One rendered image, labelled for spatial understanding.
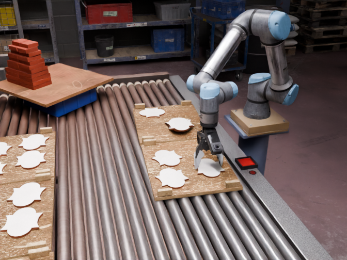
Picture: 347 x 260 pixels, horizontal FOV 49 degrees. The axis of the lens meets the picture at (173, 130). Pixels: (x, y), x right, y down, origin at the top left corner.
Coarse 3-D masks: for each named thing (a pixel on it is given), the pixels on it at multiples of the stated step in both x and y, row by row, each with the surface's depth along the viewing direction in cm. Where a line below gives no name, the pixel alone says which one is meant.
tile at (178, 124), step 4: (172, 120) 192; (176, 120) 192; (180, 120) 192; (184, 120) 192; (168, 124) 189; (172, 124) 188; (176, 124) 188; (180, 124) 188; (184, 124) 188; (188, 124) 188; (172, 128) 185; (176, 128) 184; (180, 128) 184; (184, 128) 184; (188, 128) 185
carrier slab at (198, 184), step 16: (160, 144) 177; (176, 144) 177; (192, 144) 177; (192, 160) 164; (224, 160) 164; (192, 176) 154; (224, 176) 154; (176, 192) 144; (192, 192) 144; (208, 192) 145
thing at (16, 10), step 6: (12, 0) 275; (18, 6) 280; (0, 12) 278; (6, 12) 279; (18, 12) 280; (18, 18) 281; (6, 24) 282; (18, 24) 283; (18, 30) 285; (6, 42) 288; (30, 108) 316
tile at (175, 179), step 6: (168, 168) 158; (162, 174) 153; (168, 174) 153; (174, 174) 153; (180, 174) 153; (162, 180) 150; (168, 180) 150; (174, 180) 150; (180, 180) 150; (186, 180) 151; (162, 186) 147; (168, 186) 147; (174, 186) 146; (180, 186) 146
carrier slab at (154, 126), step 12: (144, 108) 213; (168, 108) 213; (180, 108) 213; (192, 108) 213; (144, 120) 200; (156, 120) 200; (168, 120) 200; (192, 120) 200; (144, 132) 188; (156, 132) 188; (168, 132) 188; (180, 132) 188; (192, 132) 188
